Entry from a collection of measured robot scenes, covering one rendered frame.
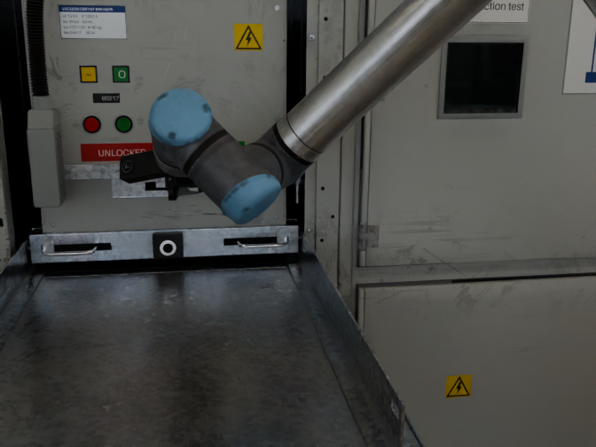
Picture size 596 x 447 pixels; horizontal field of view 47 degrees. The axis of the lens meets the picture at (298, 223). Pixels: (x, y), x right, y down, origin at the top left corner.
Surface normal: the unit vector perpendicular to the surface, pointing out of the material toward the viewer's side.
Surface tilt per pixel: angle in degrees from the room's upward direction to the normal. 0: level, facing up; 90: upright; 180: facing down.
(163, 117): 55
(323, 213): 90
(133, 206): 90
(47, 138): 90
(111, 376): 0
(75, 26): 90
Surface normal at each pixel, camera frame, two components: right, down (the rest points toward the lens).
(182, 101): 0.08, -0.31
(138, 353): 0.01, -0.96
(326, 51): 0.16, 0.27
